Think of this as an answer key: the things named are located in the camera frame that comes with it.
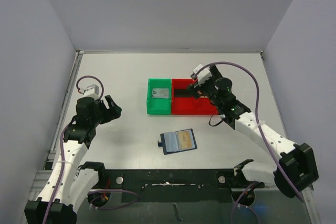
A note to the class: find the blue leather card holder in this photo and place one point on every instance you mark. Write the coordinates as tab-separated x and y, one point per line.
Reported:
177	141

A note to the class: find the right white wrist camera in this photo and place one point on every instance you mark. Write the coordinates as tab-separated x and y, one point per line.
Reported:
201	74

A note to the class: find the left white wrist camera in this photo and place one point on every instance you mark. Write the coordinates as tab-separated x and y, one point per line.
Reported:
91	91

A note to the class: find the black card in bin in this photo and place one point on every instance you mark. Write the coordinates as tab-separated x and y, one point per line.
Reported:
182	93

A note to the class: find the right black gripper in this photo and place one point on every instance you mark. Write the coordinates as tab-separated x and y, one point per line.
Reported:
200	87

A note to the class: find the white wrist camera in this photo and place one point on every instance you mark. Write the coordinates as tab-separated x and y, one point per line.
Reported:
201	74
91	91

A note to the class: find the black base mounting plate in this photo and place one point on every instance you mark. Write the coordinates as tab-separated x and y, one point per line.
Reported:
169	186

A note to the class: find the green plastic bin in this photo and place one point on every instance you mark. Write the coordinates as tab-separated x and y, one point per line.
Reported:
158	106

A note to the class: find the gold card in holder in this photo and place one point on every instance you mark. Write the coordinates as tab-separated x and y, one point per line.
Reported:
185	140

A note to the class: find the right red plastic bin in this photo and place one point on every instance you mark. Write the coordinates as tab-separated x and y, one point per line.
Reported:
203	106

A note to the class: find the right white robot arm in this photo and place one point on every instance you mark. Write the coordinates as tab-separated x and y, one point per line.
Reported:
294	167

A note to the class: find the aluminium front rail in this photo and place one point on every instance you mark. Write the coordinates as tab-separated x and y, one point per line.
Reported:
40	180

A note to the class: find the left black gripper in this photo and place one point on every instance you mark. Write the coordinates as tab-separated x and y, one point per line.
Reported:
113	113

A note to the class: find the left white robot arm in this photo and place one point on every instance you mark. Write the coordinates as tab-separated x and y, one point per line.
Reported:
70	180

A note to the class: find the white magnetic stripe card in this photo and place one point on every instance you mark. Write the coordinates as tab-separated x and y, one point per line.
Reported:
160	93

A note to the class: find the red plastic bin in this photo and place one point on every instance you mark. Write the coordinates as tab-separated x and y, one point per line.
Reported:
203	106
182	106

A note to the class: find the middle red plastic bin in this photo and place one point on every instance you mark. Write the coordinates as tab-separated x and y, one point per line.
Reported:
182	106

